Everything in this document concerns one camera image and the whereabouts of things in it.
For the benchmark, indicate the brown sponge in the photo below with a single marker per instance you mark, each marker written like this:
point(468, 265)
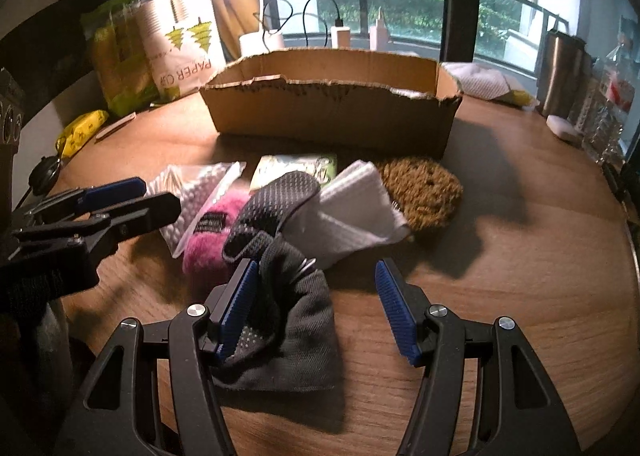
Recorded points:
point(425, 191)

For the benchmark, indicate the paper cup package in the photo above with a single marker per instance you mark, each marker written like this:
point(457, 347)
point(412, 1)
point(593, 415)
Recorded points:
point(185, 50)

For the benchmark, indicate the white plug with pointed top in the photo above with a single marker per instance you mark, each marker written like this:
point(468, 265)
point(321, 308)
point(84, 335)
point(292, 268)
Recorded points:
point(379, 35)

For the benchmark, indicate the torn cardboard box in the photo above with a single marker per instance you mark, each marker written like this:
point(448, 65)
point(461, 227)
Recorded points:
point(325, 110)

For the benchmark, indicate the black round case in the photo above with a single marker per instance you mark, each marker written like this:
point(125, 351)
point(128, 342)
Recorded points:
point(45, 174)

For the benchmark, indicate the yellow tissue pack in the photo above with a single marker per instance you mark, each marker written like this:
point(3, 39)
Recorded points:
point(82, 130)

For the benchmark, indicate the clear water bottle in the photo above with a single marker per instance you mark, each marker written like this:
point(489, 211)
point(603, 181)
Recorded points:
point(605, 105)

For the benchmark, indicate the yellow green wrapper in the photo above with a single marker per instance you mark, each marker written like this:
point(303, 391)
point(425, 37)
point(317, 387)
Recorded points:
point(522, 98)

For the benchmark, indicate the steel tumbler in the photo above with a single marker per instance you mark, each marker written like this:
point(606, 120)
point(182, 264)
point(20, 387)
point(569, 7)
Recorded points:
point(562, 75)

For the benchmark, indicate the dark grey cloth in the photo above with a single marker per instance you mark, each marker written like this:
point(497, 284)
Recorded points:
point(300, 336)

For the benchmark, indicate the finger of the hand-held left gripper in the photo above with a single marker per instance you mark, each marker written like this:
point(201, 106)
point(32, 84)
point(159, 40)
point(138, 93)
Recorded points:
point(115, 192)
point(145, 213)

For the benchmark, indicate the green yellow plastic package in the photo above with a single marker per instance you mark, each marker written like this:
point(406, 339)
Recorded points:
point(115, 70)

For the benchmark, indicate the black mesh cloth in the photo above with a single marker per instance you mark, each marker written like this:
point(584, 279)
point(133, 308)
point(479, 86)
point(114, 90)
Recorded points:
point(275, 206)

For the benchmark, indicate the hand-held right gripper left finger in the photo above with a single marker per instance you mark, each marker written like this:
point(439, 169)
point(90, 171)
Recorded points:
point(237, 306)

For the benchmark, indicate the pink fluffy pad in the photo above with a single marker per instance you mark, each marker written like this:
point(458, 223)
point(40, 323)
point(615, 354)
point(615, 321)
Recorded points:
point(205, 251)

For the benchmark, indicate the white charger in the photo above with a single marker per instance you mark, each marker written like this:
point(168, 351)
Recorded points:
point(340, 36)

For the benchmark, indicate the white pouch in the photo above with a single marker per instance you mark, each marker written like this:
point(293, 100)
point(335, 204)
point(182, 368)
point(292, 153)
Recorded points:
point(477, 80)

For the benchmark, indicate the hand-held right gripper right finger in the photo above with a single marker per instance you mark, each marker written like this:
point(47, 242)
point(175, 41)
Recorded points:
point(395, 311)

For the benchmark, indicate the white earbud case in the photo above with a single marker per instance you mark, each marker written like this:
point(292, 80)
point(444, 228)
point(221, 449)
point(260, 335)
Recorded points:
point(562, 127)

